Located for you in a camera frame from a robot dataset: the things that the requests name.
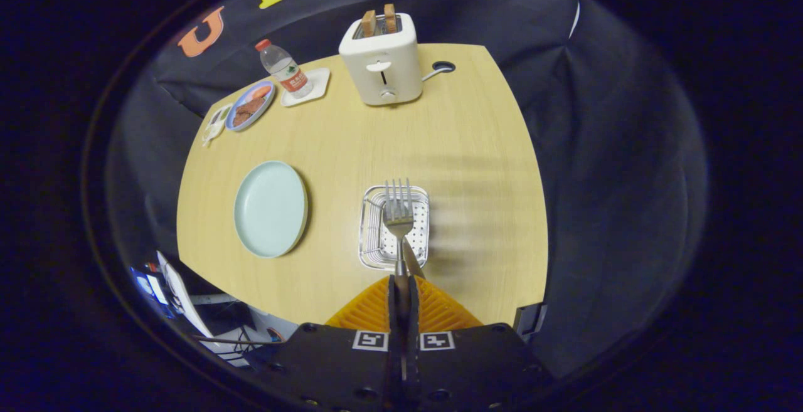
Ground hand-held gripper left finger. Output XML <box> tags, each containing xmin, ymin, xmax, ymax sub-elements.
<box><xmin>267</xmin><ymin>275</ymin><xmax>402</xmax><ymax>412</ymax></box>

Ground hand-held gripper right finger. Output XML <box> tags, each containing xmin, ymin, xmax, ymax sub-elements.
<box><xmin>401</xmin><ymin>275</ymin><xmax>556</xmax><ymax>412</ymax></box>

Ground metal fork wooden handle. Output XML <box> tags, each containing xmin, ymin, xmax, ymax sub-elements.
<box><xmin>383</xmin><ymin>178</ymin><xmax>416</xmax><ymax>281</ymax></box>

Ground black table clamp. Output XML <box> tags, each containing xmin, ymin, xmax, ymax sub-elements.
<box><xmin>513</xmin><ymin>302</ymin><xmax>548</xmax><ymax>337</ymax></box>

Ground pale green plate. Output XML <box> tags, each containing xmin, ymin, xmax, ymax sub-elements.
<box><xmin>233</xmin><ymin>161</ymin><xmax>309</xmax><ymax>258</ymax></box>

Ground white slanted panel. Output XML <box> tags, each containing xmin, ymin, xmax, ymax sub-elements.
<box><xmin>157</xmin><ymin>251</ymin><xmax>220</xmax><ymax>347</ymax></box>

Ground blue plate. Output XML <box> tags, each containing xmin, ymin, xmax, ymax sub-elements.
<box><xmin>225</xmin><ymin>80</ymin><xmax>277</xmax><ymax>132</ymax></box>

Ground white square coaster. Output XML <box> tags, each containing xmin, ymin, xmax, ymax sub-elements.
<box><xmin>280</xmin><ymin>67</ymin><xmax>331</xmax><ymax>108</ymax></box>

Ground blue lit device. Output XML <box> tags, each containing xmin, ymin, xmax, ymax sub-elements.
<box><xmin>130</xmin><ymin>266</ymin><xmax>176</xmax><ymax>319</ymax></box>

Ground brown food piece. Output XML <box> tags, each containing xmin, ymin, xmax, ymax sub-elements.
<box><xmin>233</xmin><ymin>97</ymin><xmax>265</xmax><ymax>127</ymax></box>

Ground small white divided dish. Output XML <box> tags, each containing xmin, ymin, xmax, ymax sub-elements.
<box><xmin>202</xmin><ymin>105</ymin><xmax>233</xmax><ymax>148</ymax></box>

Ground black backdrop cloth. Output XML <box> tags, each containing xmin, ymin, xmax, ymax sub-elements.
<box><xmin>107</xmin><ymin>0</ymin><xmax>710</xmax><ymax>378</ymax></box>

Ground clear water bottle red cap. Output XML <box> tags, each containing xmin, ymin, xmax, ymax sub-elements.
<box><xmin>255</xmin><ymin>39</ymin><xmax>314</xmax><ymax>100</ymax></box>

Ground white toaster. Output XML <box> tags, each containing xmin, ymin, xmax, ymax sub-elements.
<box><xmin>338</xmin><ymin>13</ymin><xmax>424</xmax><ymax>107</ymax></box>

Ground metal wire basket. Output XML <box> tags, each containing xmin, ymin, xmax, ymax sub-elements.
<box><xmin>358</xmin><ymin>185</ymin><xmax>431</xmax><ymax>272</ymax></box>

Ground white toaster power cable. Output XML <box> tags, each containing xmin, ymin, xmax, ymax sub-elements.
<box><xmin>422</xmin><ymin>61</ymin><xmax>455</xmax><ymax>82</ymax></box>

